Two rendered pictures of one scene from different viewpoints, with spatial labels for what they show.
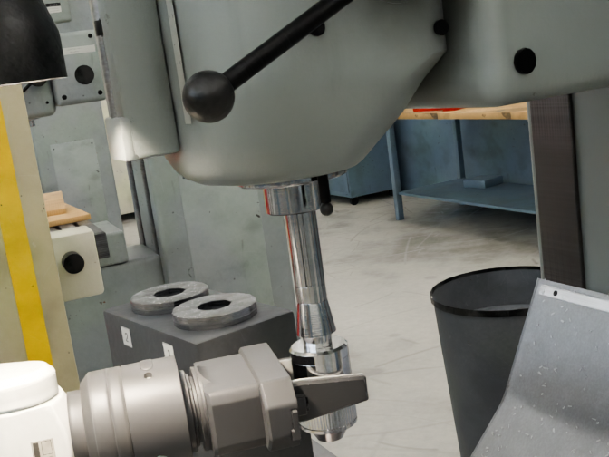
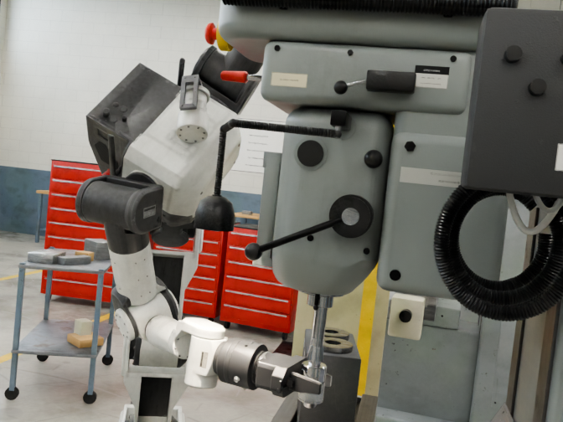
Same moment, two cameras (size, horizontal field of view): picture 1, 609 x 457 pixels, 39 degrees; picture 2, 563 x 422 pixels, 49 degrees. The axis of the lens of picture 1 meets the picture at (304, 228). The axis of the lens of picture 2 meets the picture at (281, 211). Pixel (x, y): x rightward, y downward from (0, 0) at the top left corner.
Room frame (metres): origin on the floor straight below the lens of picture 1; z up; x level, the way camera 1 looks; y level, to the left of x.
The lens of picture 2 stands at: (-0.29, -0.60, 1.50)
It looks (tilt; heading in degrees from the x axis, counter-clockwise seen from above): 3 degrees down; 37
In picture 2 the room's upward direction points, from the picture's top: 6 degrees clockwise
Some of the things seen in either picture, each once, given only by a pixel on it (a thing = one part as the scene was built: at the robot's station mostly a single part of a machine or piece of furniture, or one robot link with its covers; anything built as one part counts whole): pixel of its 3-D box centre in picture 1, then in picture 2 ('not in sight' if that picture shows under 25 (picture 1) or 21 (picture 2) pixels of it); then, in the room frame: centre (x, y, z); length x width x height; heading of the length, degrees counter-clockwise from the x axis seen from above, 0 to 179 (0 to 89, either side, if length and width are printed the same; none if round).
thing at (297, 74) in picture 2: not in sight; (367, 88); (0.67, -0.03, 1.68); 0.34 x 0.24 x 0.10; 115
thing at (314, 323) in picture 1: (308, 276); (317, 334); (0.66, 0.00, 1.23); 0.03 x 0.03 x 0.11
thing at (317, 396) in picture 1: (329, 396); (304, 385); (0.62, 0.00, 1.14); 0.06 x 0.02 x 0.03; 102
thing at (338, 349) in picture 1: (318, 349); (314, 367); (0.66, 0.00, 1.17); 0.05 x 0.05 x 0.01
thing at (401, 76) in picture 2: not in sight; (374, 84); (0.56, -0.11, 1.66); 0.12 x 0.04 x 0.04; 115
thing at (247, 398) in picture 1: (207, 409); (266, 370); (0.63, 0.09, 1.14); 0.13 x 0.12 x 0.10; 13
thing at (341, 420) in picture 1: (323, 388); (312, 383); (0.65, 0.00, 1.13); 0.05 x 0.05 x 0.06
